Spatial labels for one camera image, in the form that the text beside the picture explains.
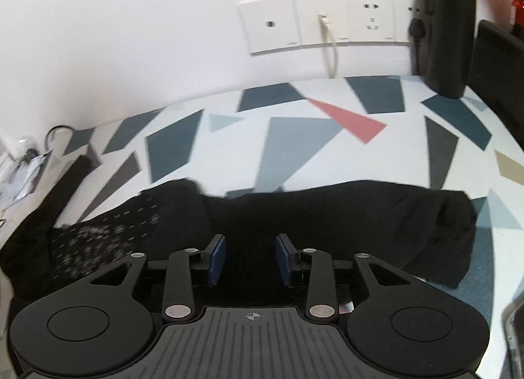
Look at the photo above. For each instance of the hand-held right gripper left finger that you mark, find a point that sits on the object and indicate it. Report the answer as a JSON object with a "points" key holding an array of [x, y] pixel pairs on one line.
{"points": [[217, 260]]}

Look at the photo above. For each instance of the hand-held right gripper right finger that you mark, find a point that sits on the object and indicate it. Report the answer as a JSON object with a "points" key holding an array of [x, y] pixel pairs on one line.
{"points": [[282, 260]]}

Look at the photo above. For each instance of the black snowflake print sweater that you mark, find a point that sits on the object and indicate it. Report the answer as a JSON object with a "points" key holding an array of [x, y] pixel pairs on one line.
{"points": [[327, 219]]}

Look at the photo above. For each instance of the geometric printed blanket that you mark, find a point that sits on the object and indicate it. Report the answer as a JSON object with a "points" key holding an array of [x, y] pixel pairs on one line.
{"points": [[286, 145]]}

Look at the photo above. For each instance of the silvery plastic bag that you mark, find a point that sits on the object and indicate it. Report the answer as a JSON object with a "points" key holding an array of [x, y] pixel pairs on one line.
{"points": [[20, 178]]}

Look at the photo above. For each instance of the black tray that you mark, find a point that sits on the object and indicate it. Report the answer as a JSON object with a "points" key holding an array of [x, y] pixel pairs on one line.
{"points": [[516, 342]]}

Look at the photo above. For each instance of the black water bottle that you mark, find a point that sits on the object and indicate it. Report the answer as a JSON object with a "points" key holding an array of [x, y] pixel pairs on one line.
{"points": [[450, 35]]}

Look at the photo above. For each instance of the dark rectangular case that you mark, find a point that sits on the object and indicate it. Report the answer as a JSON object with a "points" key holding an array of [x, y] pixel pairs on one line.
{"points": [[499, 68]]}

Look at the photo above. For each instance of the red object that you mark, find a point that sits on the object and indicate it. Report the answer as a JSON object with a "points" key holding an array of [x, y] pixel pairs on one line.
{"points": [[520, 4]]}

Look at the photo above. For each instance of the white coaxial wall plate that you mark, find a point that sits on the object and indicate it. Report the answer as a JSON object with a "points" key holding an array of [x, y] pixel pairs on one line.
{"points": [[270, 25]]}

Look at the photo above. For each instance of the white network wall plate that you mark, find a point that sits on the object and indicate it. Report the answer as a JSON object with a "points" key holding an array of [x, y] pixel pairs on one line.
{"points": [[307, 20]]}

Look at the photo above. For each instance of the white power wall socket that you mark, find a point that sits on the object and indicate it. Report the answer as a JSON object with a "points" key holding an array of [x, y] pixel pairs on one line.
{"points": [[371, 18], [403, 14]]}

